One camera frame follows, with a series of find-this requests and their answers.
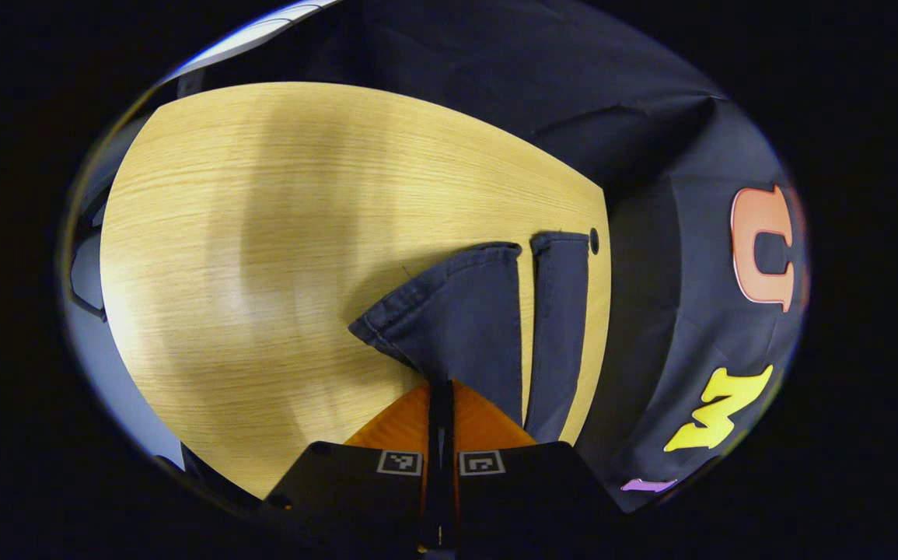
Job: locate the dark blue jeans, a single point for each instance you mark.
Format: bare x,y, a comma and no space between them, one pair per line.
464,311

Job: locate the black backdrop cloth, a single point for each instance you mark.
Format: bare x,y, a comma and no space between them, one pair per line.
651,140

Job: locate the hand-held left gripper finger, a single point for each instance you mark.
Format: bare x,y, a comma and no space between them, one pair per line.
448,435
435,435

